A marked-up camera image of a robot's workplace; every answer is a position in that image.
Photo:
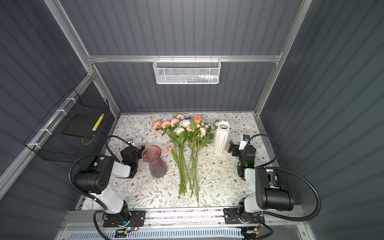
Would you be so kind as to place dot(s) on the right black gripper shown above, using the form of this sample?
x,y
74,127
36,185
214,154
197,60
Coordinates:
x,y
235,149

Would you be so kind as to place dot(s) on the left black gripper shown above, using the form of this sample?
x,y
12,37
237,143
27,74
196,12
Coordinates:
x,y
139,152

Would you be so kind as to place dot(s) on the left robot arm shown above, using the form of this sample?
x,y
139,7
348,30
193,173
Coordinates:
x,y
93,183

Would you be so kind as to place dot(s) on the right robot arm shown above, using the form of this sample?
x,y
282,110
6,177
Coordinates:
x,y
272,191

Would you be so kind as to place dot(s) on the pink glass vase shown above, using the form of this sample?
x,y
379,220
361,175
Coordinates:
x,y
153,156

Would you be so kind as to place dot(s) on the white ribbed ceramic vase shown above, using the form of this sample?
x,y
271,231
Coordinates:
x,y
221,136

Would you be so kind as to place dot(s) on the bunch of artificial flowers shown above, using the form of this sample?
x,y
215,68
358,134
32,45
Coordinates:
x,y
188,137

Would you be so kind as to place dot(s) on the floral table mat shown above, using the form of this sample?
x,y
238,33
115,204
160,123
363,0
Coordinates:
x,y
218,180

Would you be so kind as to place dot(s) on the black flat pad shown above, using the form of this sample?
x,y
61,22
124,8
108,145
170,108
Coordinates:
x,y
80,126

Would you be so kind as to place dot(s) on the items in white basket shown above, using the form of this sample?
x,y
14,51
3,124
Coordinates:
x,y
200,79

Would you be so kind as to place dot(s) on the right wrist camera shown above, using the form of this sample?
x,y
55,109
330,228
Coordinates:
x,y
245,140

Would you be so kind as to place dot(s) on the black wire basket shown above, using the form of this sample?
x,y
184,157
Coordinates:
x,y
51,145

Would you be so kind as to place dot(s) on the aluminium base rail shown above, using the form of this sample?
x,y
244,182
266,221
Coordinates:
x,y
206,223

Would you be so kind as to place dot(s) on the white wire basket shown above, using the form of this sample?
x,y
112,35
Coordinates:
x,y
167,72

